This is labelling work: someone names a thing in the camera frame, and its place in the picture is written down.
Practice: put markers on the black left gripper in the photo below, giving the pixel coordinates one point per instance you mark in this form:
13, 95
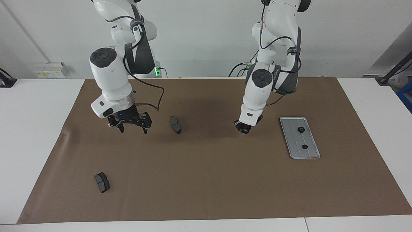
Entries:
243, 124

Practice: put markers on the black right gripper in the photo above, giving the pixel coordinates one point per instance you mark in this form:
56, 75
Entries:
130, 116

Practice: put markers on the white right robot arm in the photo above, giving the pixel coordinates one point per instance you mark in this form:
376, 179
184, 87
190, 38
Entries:
109, 77

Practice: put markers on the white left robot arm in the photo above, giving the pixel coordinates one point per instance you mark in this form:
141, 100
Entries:
257, 93

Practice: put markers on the silver metal tray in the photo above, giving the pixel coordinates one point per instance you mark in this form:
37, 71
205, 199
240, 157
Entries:
305, 154

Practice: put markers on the dark grey brake pad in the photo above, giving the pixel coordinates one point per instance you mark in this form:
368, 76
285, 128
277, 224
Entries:
175, 125
102, 183

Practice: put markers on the brown paper mat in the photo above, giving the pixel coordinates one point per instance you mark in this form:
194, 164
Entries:
225, 180

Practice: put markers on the black table clamp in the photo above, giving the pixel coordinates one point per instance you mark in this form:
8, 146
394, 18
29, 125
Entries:
6, 82

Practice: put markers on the black pole stand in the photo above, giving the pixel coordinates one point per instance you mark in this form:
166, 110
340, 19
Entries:
396, 68

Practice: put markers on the blue box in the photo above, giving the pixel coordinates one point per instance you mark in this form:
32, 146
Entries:
407, 96

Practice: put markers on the white wall socket box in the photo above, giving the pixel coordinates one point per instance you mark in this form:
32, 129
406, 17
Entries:
48, 69

